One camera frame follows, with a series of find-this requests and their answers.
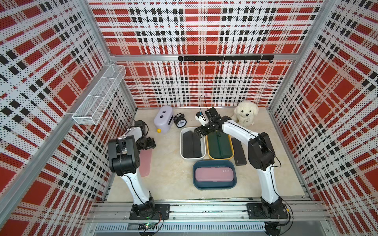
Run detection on pink pencil case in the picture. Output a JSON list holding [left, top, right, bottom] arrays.
[[139, 149, 153, 177], [195, 167, 234, 182]]

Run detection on dark green pencil case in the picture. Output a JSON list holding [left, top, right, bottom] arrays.
[[207, 135, 221, 159]]

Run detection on dark grey pencil case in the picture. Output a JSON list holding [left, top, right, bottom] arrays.
[[182, 131, 194, 158]]

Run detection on black pencil case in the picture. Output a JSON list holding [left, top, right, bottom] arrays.
[[231, 138, 247, 166], [193, 134, 202, 158]]

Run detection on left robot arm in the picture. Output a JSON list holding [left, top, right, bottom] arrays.
[[107, 120, 157, 219]]

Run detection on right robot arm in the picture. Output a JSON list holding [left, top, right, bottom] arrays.
[[195, 107, 286, 218]]

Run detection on yellow storage box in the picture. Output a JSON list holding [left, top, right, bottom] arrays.
[[206, 131, 234, 160]]

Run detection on white storage box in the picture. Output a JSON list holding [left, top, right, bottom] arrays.
[[180, 127, 206, 161]]

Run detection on dark teal storage box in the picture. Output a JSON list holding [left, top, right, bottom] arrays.
[[193, 160, 237, 190]]

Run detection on lilac plastic container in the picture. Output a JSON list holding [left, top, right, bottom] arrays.
[[154, 106, 173, 134]]

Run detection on white plush dog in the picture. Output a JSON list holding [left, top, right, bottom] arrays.
[[231, 101, 259, 127]]

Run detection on black alarm clock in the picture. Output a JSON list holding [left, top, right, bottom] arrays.
[[173, 113, 187, 128]]

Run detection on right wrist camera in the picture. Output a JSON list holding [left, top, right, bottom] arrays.
[[195, 112, 207, 125]]

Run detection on white wire basket shelf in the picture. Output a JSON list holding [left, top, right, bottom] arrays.
[[73, 65, 126, 125]]

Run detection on black hook rail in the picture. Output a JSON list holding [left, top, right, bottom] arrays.
[[178, 55, 275, 62]]

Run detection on metal base rail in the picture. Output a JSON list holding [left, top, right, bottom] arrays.
[[83, 198, 336, 236]]

